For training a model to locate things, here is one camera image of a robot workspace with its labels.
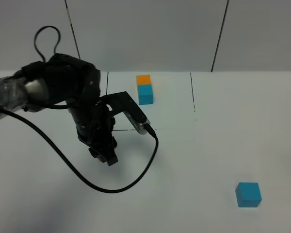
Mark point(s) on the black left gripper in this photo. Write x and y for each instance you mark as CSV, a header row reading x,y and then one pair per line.
x,y
94,128

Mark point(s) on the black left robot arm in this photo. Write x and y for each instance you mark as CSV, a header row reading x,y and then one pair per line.
x,y
65,82

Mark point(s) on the template blue cube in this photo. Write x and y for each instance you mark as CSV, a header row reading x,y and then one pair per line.
x,y
145,94

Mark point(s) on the template orange cube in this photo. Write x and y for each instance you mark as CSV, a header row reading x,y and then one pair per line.
x,y
143,79

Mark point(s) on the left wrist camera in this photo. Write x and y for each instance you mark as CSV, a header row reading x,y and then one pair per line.
x,y
122,102

